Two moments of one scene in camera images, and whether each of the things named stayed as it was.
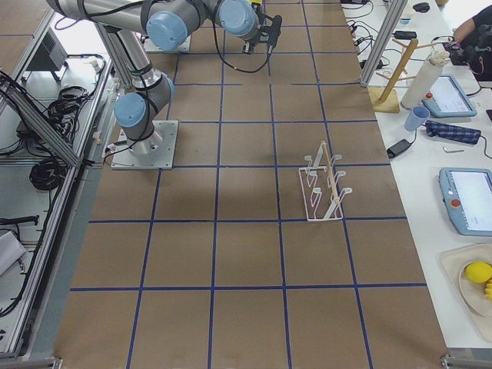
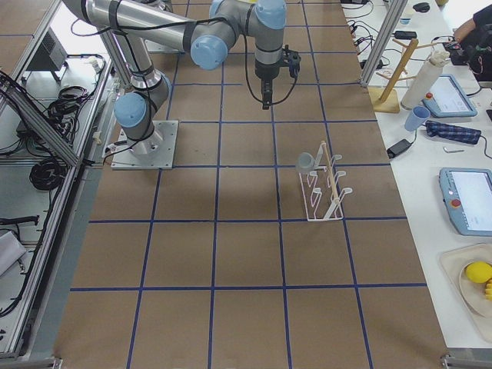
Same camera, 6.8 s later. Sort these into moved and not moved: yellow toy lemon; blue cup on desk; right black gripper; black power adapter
Moved: right black gripper
Not moved: blue cup on desk; yellow toy lemon; black power adapter
